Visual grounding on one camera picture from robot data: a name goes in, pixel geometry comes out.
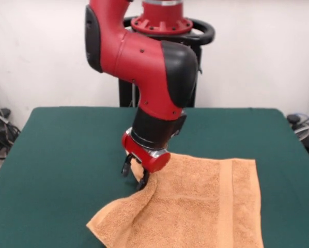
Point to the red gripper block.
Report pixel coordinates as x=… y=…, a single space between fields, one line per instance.
x=146 y=157

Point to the tan terry towel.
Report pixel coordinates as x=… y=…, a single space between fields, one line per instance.
x=195 y=201

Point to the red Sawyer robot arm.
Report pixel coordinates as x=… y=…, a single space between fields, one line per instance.
x=144 y=64

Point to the dark green table cloth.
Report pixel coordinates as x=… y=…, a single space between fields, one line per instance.
x=53 y=168

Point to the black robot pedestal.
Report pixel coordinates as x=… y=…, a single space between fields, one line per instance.
x=126 y=93

